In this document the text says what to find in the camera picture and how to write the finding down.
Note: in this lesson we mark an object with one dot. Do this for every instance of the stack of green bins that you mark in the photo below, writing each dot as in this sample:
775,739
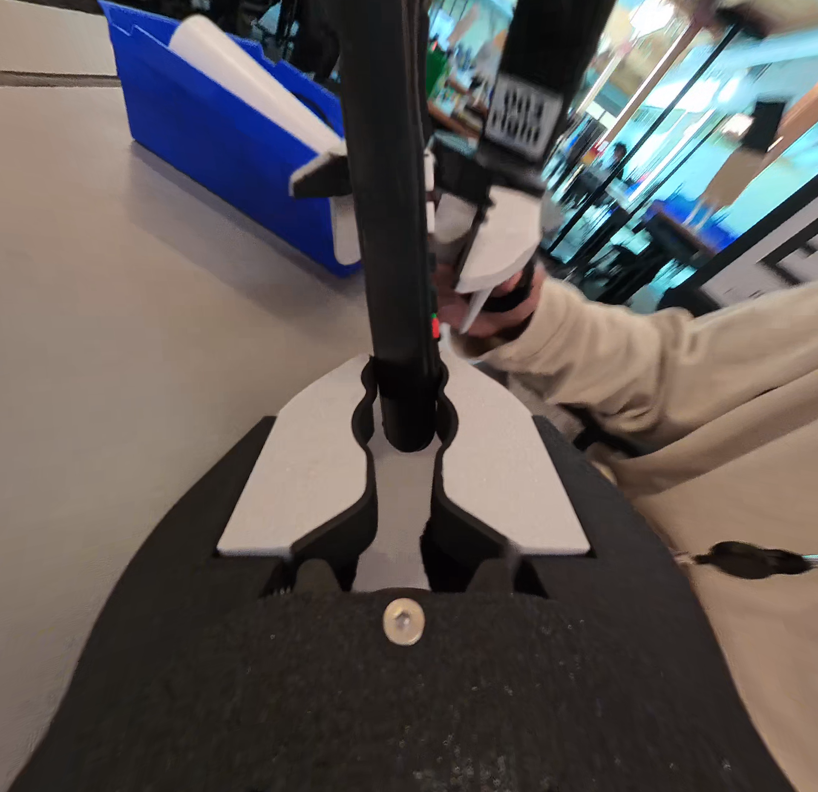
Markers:
438,76

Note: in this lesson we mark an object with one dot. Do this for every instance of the grey desk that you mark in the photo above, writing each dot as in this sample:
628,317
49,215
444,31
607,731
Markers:
128,357

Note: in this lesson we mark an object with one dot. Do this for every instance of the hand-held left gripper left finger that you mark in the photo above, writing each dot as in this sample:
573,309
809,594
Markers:
300,479

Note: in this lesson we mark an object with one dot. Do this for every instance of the white bottle with black cap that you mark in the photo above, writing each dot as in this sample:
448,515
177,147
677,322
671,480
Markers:
249,76

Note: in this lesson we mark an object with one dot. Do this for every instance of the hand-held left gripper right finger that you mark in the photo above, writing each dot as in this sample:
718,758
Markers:
505,479

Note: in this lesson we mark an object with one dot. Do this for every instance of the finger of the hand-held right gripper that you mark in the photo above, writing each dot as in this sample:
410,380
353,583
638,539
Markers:
345,229
454,220

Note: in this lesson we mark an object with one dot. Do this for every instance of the person's right hand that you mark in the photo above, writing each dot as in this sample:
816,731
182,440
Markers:
505,327

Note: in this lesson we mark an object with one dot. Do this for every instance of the blue plastic bin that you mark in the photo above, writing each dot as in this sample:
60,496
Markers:
211,146

